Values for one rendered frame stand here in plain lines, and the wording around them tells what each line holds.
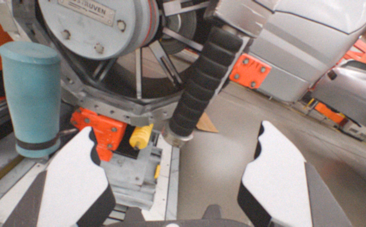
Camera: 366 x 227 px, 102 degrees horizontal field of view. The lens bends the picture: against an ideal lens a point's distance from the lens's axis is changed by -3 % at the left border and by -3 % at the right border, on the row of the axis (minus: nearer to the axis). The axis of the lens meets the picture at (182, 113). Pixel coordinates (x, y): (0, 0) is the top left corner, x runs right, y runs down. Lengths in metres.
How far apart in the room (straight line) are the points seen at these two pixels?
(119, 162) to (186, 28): 0.76
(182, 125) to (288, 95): 0.95
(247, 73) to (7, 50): 0.47
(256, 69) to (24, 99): 0.50
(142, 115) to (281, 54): 0.77
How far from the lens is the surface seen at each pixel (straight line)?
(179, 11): 0.49
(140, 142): 0.54
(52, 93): 0.41
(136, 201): 0.84
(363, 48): 9.96
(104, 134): 0.53
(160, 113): 0.45
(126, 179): 0.80
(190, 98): 0.18
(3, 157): 1.02
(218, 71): 0.17
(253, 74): 0.43
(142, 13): 0.29
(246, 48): 0.50
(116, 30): 0.25
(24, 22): 0.55
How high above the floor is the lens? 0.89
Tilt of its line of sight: 28 degrees down
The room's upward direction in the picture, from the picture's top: 26 degrees clockwise
